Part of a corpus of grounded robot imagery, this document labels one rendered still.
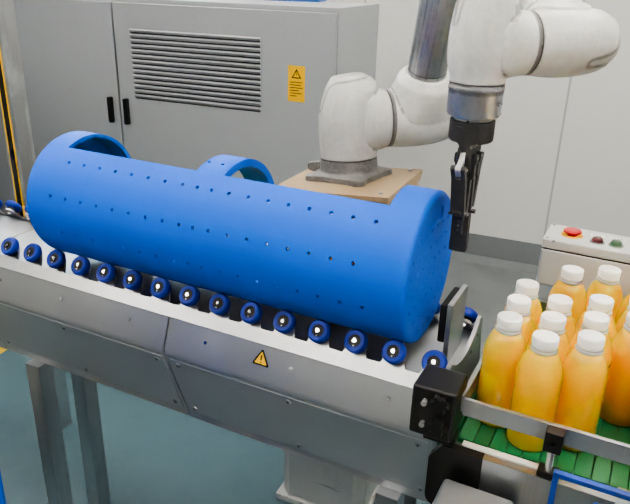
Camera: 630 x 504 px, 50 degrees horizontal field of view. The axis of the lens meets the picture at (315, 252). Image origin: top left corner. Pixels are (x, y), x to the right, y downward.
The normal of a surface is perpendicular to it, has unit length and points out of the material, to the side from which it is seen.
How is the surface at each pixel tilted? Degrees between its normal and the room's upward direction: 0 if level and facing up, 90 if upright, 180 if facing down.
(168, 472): 0
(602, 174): 90
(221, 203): 51
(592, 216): 90
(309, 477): 90
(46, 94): 90
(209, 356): 70
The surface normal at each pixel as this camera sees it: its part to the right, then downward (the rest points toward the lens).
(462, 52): -0.66, 0.30
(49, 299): -0.42, 0.00
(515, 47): 0.31, 0.41
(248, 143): -0.40, 0.35
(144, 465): 0.03, -0.92
